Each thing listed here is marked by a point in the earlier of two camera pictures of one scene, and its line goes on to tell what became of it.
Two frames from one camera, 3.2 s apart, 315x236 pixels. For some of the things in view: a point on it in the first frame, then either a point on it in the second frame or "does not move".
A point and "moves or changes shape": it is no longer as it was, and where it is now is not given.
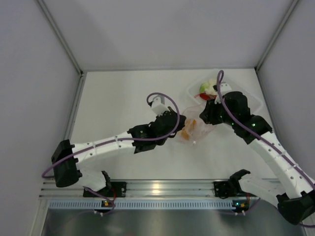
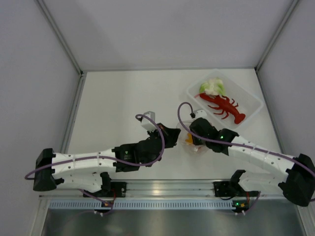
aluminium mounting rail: [49, 189] does not move
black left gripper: [181, 123] → [171, 135]
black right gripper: [207, 115] → [197, 142]
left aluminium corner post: [65, 45] does not move
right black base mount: [225, 189] does not move
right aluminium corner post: [265, 54] does not move
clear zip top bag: [195, 128] moves or changes shape
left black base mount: [112, 189] does not move
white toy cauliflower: [207, 87] does not move
